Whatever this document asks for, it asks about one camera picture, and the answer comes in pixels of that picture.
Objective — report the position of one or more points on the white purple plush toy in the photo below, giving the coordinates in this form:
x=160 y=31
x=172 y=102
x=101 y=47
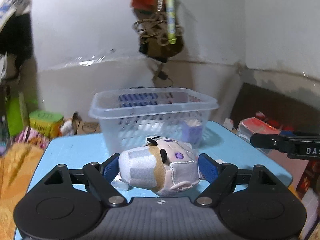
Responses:
x=160 y=165

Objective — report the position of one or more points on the bright green bag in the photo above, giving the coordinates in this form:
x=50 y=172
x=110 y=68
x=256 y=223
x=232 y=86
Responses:
x=14 y=116

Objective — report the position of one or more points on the red white box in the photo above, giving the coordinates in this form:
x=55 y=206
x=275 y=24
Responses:
x=257 y=129

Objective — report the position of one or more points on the black hanging garment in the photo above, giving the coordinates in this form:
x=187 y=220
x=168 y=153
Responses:
x=15 y=40

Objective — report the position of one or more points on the blue striped packet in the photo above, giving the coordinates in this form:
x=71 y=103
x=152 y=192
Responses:
x=140 y=100

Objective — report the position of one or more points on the brown hanging bag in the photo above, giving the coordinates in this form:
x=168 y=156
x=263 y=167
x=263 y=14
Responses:
x=160 y=38

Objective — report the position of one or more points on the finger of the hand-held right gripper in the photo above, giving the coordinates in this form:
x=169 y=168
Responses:
x=282 y=143

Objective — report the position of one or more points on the orange patterned blanket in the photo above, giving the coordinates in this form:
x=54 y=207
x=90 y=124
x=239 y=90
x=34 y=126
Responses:
x=17 y=167

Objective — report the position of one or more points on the green patterned umbrella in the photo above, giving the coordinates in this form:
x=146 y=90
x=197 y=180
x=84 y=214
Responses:
x=170 y=12

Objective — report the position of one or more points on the white blue printed cloth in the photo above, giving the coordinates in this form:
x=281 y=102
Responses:
x=12 y=1

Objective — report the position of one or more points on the brown cardboard box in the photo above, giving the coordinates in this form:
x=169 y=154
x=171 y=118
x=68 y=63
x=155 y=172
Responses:
x=87 y=127

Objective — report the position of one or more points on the clear plastic basket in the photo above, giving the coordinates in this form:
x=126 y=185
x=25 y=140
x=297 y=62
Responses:
x=152 y=116

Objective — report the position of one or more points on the purple paper cup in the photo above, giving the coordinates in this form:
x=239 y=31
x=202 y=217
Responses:
x=191 y=131

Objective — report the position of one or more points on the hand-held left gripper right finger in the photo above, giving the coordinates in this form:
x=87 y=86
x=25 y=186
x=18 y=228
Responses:
x=208 y=168

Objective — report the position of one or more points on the green yellow box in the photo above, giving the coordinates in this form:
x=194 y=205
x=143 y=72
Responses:
x=46 y=123

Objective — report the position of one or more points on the dark wooden board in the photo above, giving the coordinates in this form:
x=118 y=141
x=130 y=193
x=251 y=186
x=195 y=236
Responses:
x=275 y=107

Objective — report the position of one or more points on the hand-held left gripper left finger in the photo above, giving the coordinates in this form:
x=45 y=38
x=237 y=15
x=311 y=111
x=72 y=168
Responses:
x=111 y=167

